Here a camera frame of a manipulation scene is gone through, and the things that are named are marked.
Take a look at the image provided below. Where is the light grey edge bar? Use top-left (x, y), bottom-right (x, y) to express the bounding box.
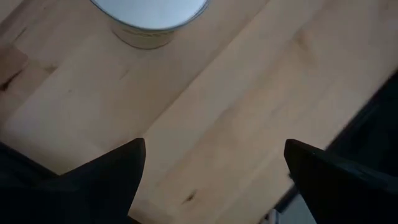
top-left (266, 194), bottom-right (317, 224)

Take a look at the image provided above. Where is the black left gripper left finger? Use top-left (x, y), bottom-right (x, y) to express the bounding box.
top-left (0, 138), bottom-right (147, 224)

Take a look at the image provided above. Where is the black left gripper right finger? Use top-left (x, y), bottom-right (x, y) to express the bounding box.
top-left (284, 138), bottom-right (398, 224)

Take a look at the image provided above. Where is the orange red label tin can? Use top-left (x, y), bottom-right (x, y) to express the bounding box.
top-left (89, 0), bottom-right (210, 50)

